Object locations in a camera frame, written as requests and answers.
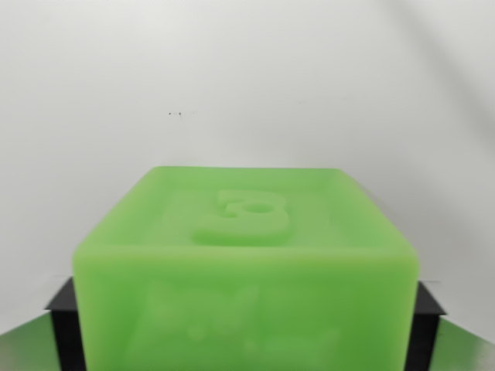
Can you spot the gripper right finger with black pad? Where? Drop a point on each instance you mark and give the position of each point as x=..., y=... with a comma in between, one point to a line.
x=425, y=332

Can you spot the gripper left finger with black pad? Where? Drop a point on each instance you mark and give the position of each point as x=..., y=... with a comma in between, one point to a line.
x=58, y=332

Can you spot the green cube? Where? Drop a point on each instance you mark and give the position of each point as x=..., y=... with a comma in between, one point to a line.
x=247, y=293

